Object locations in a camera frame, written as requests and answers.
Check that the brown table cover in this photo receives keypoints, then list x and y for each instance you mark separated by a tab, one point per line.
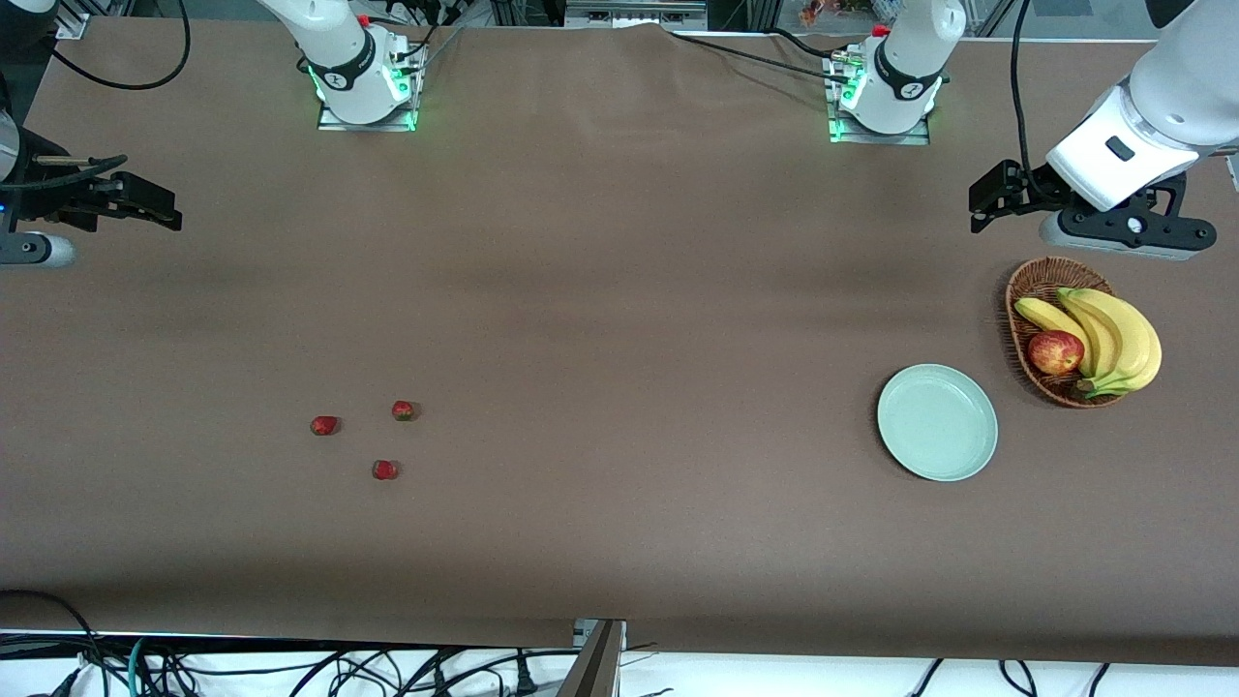
619	290

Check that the red strawberry green calyx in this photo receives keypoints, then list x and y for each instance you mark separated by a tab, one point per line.
403	410
324	425
384	469

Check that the red apple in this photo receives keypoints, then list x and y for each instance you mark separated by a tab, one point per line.
1055	352

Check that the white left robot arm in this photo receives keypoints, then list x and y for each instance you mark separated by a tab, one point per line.
1181	97

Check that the aluminium frame corner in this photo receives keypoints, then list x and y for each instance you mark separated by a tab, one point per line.
73	21

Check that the orange background objects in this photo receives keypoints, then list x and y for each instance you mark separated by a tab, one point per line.
832	10

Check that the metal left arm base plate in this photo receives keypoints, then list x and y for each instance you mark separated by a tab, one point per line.
910	138

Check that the pale green round plate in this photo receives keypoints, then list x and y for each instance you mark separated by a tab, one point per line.
937	422

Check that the metal background device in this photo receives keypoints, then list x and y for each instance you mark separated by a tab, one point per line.
634	12

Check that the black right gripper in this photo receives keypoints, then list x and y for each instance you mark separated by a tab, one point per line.
60	200

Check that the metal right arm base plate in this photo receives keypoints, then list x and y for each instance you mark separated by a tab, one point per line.
334	122

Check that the aluminium profile post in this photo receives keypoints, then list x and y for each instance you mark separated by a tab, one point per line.
595	663

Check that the brown wicker basket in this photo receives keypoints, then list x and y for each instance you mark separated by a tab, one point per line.
1041	276

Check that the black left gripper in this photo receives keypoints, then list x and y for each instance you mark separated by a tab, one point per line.
1034	191

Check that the yellow banana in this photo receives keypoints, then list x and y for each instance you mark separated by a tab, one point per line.
1103	334
1142	348
1050	318

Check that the black left camera mount plate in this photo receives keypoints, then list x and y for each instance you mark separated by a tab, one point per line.
1171	232

